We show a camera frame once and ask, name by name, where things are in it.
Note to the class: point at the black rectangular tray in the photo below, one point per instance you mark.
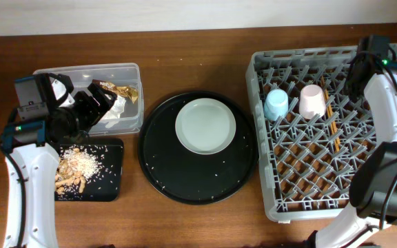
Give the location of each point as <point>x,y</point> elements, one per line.
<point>106,186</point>

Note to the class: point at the white napkin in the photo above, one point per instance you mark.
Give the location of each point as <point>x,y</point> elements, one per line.
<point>112,117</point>

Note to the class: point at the grey dishwasher rack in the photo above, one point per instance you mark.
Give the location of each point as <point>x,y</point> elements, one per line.
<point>302,176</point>

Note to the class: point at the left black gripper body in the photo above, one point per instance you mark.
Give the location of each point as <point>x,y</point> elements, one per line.
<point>90,104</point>

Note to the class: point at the gold snack wrapper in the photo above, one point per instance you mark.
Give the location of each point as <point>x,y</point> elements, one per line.
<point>124,91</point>

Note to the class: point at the pink plastic cup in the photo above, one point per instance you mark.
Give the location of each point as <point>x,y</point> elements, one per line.
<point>312,102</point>

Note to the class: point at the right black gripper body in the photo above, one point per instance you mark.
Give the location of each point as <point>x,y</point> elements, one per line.
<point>357,73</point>

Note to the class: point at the light grey plate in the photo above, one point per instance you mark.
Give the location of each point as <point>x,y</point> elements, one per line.
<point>205,126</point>

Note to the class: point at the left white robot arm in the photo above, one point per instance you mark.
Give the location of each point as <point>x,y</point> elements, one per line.
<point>49,112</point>

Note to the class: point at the food scraps pile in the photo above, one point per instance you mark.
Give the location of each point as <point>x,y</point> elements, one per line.
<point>75,170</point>

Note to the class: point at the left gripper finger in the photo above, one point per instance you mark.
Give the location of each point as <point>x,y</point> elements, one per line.
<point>107,96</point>
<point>94,90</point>

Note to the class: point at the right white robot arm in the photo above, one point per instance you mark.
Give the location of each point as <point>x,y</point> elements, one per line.
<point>372,203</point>

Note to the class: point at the blue plastic cup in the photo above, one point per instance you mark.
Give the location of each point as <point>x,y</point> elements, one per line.
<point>276,105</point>

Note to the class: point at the clear plastic waste bin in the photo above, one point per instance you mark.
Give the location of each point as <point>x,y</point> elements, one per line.
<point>120,74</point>

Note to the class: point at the round black serving tray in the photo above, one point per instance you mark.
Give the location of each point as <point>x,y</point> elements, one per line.
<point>185,176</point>

